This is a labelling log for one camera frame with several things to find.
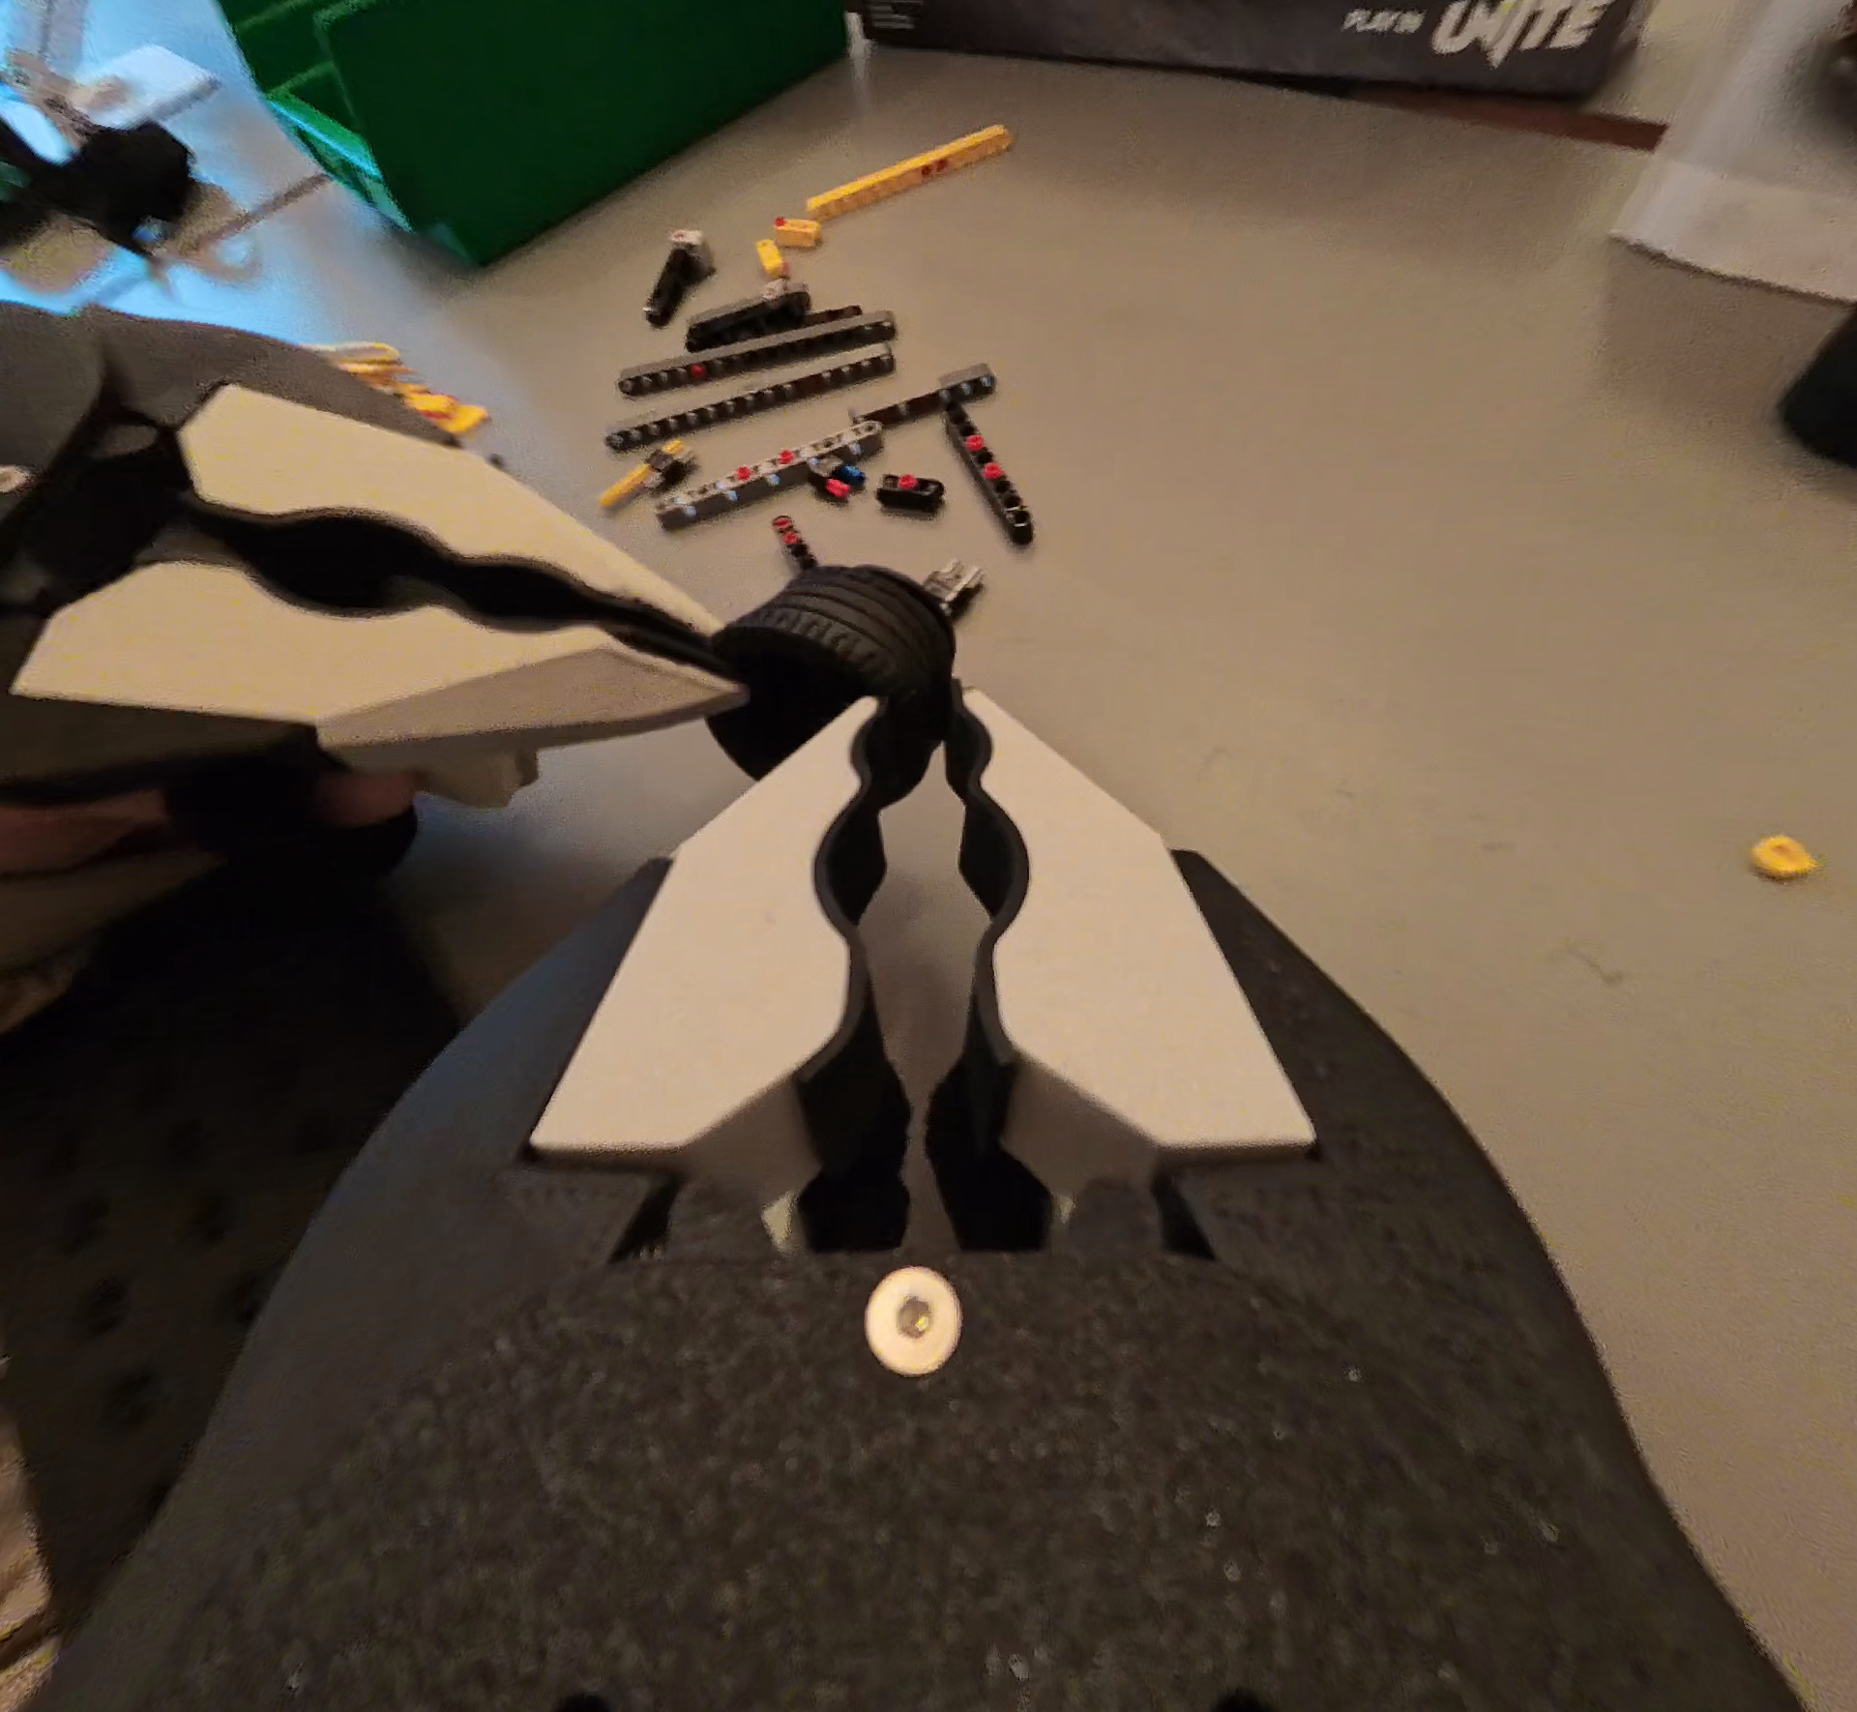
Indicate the yellow axle with black connector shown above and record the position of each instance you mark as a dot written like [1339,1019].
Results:
[647,476]

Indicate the black connector blue red pins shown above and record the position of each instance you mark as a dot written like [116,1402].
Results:
[836,480]

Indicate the white paper sheet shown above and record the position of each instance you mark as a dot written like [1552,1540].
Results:
[146,84]

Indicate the small black red pin piece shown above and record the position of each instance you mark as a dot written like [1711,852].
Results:
[796,545]

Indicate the black connector with red pin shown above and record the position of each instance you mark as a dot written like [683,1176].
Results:
[909,492]

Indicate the long black brick beam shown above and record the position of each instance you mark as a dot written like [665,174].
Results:
[748,400]
[754,353]

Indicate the small yellow brick connector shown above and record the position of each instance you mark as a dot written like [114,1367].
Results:
[770,259]
[796,233]

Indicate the grey desk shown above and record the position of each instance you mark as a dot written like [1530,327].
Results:
[1379,508]

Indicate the black perforated seat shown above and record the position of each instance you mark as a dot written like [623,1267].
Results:
[174,1162]

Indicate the long yellow brick beam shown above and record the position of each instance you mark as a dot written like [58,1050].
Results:
[907,172]

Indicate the black beam with red pins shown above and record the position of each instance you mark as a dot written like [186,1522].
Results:
[989,480]

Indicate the short black brick beam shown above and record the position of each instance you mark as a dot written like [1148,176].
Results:
[748,317]

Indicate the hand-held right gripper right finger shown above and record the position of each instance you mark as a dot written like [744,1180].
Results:
[1132,1017]

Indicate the dark blurry object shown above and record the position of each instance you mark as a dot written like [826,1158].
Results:
[102,182]

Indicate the person's left hand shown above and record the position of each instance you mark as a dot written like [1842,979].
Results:
[72,840]

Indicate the black piece with grey end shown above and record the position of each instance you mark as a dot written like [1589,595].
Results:
[671,283]

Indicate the dark grey brick beam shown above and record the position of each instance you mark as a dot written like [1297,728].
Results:
[929,394]

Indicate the small yellow brick piece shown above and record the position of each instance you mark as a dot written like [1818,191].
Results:
[1784,858]

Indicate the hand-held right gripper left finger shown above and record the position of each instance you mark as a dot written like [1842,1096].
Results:
[697,1017]

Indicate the yellow brick pieces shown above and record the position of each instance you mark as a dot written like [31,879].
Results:
[428,404]

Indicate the green plastic bin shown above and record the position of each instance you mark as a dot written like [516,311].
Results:
[581,44]

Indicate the light grey beam with pins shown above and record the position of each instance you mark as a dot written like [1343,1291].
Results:
[770,476]

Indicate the black rubber toy tire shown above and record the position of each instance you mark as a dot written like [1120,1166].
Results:
[1828,392]
[842,647]

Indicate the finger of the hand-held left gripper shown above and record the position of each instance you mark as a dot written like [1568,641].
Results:
[291,661]
[379,480]

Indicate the small grey brick connector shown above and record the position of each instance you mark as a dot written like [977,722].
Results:
[957,587]

